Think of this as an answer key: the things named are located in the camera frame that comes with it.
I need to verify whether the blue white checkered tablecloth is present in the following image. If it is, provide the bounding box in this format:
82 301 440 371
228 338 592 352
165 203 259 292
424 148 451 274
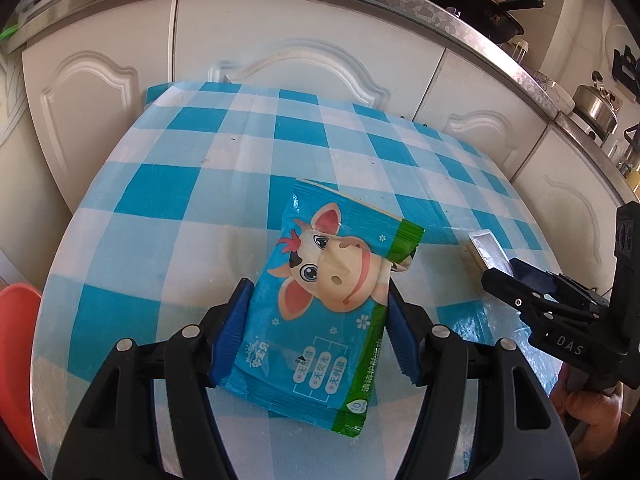
31 80 563 480

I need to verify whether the steel kettle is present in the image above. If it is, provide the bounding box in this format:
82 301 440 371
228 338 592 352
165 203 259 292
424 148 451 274
571 71 621 133

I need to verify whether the pink plastic bucket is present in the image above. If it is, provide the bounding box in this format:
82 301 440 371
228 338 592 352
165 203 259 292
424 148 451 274
0 282 46 471

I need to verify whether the cream refrigerator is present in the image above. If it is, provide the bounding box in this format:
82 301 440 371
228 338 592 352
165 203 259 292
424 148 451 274
0 52 76 291

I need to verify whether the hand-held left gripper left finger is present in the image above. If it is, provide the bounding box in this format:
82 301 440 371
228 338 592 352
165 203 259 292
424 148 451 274
52 277 256 480

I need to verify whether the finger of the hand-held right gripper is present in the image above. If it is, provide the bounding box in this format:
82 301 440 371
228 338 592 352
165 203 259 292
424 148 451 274
509 258 608 311
481 266 561 313

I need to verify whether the blue green wipes packet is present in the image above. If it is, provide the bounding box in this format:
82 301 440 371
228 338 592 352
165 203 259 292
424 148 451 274
219 178 426 436

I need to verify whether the person's right hand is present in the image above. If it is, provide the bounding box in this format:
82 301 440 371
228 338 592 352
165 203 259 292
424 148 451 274
549 360 633 443

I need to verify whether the black wok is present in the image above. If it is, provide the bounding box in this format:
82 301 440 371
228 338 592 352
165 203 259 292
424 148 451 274
420 0 545 43

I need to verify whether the white cabinet door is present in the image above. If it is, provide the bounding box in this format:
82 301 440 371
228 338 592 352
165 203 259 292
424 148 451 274
172 0 447 120
510 124 640 281
21 0 179 213
412 47 558 183

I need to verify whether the silver foil box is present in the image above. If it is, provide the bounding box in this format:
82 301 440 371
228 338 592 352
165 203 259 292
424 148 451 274
465 230 516 276

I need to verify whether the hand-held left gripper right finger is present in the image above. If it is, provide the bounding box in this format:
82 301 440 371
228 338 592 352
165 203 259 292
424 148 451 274
384 280 568 480

